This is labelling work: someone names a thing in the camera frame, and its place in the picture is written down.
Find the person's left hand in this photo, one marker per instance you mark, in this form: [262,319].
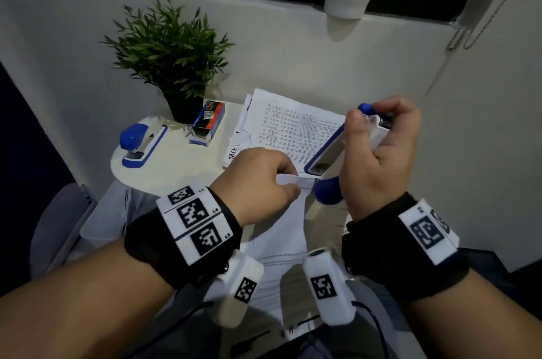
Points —
[254,189]

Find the person's right hand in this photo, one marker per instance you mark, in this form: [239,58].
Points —
[377,172]

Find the blue white stapler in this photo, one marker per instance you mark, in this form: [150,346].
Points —
[133,138]
[328,191]

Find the printed paper bundle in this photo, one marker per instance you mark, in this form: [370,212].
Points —
[283,244]

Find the stack of printed papers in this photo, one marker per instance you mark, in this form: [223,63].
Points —
[292,126]

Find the blue staples box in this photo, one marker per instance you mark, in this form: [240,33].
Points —
[207,121]

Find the person's left forearm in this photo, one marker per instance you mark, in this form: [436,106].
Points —
[76,312]

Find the person's right forearm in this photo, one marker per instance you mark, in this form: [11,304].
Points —
[474,325]

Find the person's grey trousers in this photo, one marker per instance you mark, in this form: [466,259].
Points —
[203,342]

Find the green potted plant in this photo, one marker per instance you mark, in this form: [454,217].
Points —
[169,49]

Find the grey round stool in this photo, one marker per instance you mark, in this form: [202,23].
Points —
[55,227]

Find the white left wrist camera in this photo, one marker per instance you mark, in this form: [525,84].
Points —
[233,308]

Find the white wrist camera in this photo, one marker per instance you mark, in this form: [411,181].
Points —
[334,308]
[233,308]

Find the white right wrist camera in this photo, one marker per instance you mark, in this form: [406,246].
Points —
[334,308]

